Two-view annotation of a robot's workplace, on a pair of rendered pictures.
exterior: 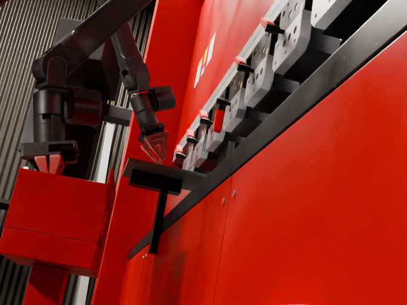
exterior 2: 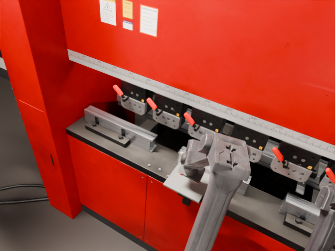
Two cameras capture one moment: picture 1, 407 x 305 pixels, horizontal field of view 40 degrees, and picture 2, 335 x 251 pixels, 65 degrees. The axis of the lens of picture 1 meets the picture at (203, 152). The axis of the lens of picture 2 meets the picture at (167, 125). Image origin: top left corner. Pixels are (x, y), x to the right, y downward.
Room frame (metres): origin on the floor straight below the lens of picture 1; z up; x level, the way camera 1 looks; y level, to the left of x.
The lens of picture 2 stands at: (1.18, 0.86, 1.96)
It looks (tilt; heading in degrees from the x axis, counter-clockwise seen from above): 39 degrees down; 306
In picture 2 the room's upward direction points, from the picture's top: 6 degrees clockwise
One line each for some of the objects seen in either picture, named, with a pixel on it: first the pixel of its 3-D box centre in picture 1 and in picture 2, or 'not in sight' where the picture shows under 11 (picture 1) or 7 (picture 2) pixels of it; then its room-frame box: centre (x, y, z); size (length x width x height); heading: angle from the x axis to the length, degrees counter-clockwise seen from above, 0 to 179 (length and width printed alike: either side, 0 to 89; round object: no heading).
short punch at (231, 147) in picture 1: (225, 161); not in sight; (1.58, -0.07, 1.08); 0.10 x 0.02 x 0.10; 11
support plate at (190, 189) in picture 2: (170, 177); (192, 174); (1.56, 0.08, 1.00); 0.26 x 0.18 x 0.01; 101
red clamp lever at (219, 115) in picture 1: (221, 115); not in sight; (1.42, -0.03, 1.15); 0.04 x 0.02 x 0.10; 101
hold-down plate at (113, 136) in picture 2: not in sight; (107, 133); (2.16, 0.10, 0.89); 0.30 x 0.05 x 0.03; 11
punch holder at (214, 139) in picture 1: (228, 123); (207, 122); (1.61, -0.06, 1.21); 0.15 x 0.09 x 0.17; 11
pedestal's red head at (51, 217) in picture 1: (63, 219); not in sight; (1.07, 0.24, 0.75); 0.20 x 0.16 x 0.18; 4
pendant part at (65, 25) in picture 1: (75, 119); not in sight; (2.73, 0.67, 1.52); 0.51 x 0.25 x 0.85; 178
